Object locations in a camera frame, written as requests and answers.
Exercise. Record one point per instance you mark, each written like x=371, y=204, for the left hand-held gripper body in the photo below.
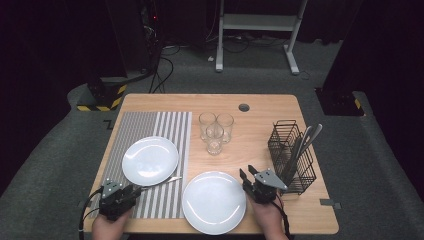
x=113, y=205

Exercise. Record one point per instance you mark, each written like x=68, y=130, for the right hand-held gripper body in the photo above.
x=263, y=193

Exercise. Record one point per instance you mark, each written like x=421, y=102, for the white plate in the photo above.
x=150, y=161
x=214, y=203

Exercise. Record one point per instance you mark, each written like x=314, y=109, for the clear drinking glass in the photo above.
x=215, y=141
x=226, y=128
x=206, y=124

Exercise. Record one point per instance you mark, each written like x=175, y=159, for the person's left hand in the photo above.
x=110, y=230

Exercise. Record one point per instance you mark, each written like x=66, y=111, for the person's right hand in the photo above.
x=270, y=218

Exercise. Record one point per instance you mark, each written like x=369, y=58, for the brown white striped placemat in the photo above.
x=160, y=203

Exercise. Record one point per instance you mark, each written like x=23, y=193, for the silver cutlery piece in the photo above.
x=307, y=131
x=317, y=130

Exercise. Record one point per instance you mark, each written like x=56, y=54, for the black yellow striped stand base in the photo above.
x=110, y=100

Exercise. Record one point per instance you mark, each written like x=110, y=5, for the small white plug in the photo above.
x=210, y=59

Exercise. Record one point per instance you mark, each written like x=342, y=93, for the black equipment tower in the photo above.
x=133, y=33

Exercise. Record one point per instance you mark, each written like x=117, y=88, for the white metal stand frame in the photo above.
x=258, y=22

